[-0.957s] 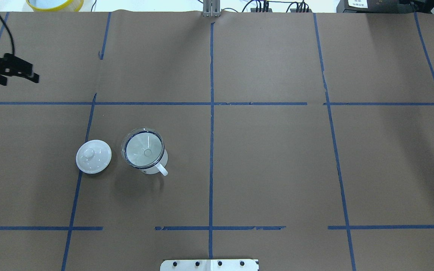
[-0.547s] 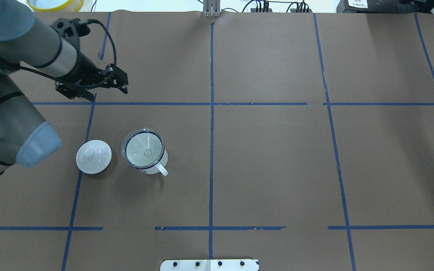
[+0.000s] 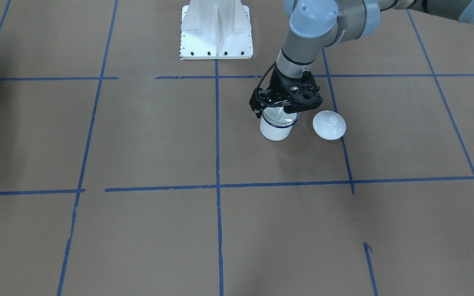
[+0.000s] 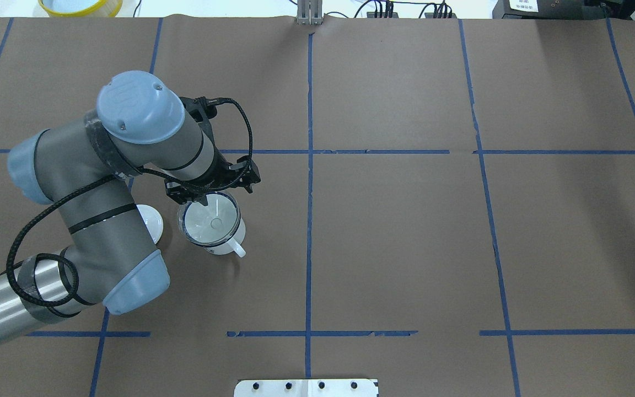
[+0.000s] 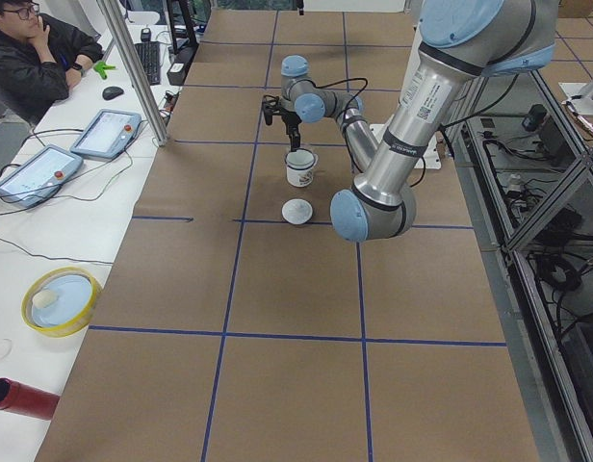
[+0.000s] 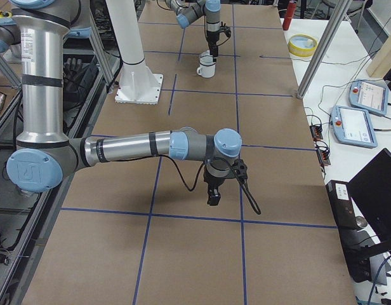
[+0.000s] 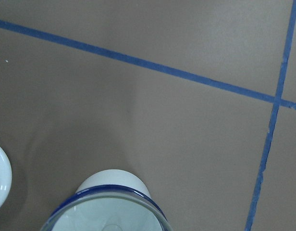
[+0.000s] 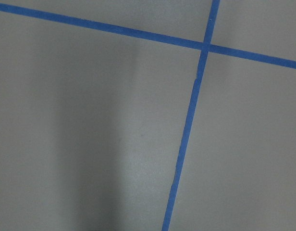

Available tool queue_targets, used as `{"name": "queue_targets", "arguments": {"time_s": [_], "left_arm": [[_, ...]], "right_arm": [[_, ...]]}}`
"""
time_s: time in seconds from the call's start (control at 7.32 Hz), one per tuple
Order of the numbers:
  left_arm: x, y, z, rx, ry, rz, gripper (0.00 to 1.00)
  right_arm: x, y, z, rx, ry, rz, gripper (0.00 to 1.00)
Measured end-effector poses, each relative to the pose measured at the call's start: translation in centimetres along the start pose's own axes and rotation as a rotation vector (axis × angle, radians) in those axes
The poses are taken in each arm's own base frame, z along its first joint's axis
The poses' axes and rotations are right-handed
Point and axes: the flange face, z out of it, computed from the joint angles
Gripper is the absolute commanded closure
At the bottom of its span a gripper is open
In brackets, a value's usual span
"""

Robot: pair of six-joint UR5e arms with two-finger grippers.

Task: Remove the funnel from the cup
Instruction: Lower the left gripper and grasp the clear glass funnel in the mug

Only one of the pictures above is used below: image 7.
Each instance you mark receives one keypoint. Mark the clear glass funnel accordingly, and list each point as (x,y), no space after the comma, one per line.
(113,213)

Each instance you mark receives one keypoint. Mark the white blue-rimmed enamel cup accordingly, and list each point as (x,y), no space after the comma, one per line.
(111,182)

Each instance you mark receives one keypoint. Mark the small white bowl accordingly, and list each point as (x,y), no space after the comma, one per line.
(5,177)

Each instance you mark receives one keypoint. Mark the brown paper table cover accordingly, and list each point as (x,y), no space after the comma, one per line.
(195,97)

